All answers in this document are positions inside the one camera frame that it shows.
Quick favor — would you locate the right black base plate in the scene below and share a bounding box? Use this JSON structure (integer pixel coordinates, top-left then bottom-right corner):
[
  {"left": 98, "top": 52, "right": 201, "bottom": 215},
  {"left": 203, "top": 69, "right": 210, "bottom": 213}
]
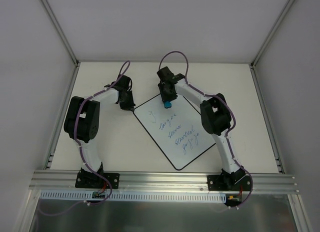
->
[{"left": 207, "top": 174, "right": 253, "bottom": 192}]

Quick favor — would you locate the right small circuit board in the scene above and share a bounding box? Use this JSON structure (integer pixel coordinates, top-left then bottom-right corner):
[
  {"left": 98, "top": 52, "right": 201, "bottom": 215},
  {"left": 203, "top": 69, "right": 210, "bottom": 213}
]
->
[{"left": 225, "top": 195, "right": 242, "bottom": 208}]

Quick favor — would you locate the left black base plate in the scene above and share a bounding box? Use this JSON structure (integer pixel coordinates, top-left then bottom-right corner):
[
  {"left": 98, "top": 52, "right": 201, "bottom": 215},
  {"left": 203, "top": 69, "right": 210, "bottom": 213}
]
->
[{"left": 75, "top": 171, "right": 120, "bottom": 189}]

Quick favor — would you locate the left aluminium frame post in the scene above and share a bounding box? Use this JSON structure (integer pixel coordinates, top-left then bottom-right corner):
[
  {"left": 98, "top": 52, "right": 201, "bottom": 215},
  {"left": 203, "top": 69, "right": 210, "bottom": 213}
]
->
[{"left": 34, "top": 0, "right": 80, "bottom": 65}]

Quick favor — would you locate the purple cable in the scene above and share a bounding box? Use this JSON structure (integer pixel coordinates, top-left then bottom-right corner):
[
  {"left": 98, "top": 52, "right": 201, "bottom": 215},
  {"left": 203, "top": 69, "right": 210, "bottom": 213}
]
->
[
  {"left": 158, "top": 51, "right": 254, "bottom": 210},
  {"left": 74, "top": 60, "right": 131, "bottom": 207}
]

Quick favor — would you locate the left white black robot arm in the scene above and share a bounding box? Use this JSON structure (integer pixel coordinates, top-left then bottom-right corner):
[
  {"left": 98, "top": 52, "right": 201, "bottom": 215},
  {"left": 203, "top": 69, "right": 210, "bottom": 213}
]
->
[{"left": 63, "top": 75, "right": 135, "bottom": 188}]

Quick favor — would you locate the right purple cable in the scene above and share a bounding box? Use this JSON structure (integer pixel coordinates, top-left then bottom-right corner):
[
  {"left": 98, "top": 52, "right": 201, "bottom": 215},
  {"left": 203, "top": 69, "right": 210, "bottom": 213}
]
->
[{"left": 158, "top": 51, "right": 254, "bottom": 210}]

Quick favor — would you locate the left small circuit board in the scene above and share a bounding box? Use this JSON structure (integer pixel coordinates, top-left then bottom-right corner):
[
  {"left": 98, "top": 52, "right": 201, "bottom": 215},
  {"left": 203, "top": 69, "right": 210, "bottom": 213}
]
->
[{"left": 92, "top": 191, "right": 106, "bottom": 199}]

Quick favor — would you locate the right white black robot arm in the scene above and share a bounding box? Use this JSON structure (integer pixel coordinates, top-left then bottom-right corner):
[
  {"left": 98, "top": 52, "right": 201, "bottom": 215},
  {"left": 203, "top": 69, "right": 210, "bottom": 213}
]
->
[{"left": 157, "top": 66, "right": 246, "bottom": 191}]

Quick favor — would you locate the white slotted cable duct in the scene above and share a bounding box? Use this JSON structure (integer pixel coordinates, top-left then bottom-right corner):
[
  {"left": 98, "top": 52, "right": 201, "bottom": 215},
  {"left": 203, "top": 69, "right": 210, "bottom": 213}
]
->
[{"left": 39, "top": 190, "right": 226, "bottom": 204}]

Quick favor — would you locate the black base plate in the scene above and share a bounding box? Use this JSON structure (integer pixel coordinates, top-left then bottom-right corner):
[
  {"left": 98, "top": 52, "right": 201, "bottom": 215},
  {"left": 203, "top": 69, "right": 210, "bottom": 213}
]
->
[
  {"left": 207, "top": 174, "right": 253, "bottom": 192},
  {"left": 75, "top": 171, "right": 120, "bottom": 189}
]

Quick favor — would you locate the aluminium mounting rail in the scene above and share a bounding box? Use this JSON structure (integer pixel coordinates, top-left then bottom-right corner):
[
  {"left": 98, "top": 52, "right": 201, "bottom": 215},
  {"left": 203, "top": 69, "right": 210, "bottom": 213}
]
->
[{"left": 29, "top": 170, "right": 301, "bottom": 195}]

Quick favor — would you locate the blue whiteboard eraser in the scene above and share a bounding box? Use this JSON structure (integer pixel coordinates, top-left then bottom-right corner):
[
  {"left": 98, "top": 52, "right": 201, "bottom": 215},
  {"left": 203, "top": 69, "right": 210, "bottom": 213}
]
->
[{"left": 163, "top": 101, "right": 172, "bottom": 109}]

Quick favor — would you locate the aluminium frame post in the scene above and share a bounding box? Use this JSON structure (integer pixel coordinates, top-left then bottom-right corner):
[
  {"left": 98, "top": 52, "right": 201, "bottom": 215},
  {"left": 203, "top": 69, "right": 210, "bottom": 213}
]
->
[
  {"left": 34, "top": 0, "right": 80, "bottom": 65},
  {"left": 250, "top": 0, "right": 296, "bottom": 68}
]

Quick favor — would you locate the right aluminium frame post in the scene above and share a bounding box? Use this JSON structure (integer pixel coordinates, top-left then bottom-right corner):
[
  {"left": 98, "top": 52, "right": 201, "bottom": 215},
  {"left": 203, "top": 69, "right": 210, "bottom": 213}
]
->
[{"left": 250, "top": 0, "right": 296, "bottom": 68}]

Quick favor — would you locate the small circuit board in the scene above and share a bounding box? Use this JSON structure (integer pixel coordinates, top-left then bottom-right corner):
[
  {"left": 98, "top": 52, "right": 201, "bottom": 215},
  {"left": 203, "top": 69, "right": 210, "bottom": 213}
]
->
[
  {"left": 92, "top": 191, "right": 106, "bottom": 199},
  {"left": 225, "top": 195, "right": 242, "bottom": 208}
]

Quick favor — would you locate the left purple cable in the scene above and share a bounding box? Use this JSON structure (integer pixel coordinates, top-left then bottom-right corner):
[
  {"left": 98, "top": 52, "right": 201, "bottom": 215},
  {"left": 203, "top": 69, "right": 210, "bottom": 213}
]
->
[{"left": 74, "top": 60, "right": 131, "bottom": 207}]

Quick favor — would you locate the small black-framed whiteboard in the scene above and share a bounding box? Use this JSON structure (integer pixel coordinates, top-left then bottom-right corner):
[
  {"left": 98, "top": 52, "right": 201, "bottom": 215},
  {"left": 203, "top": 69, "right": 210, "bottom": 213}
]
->
[{"left": 133, "top": 95, "right": 216, "bottom": 171}]

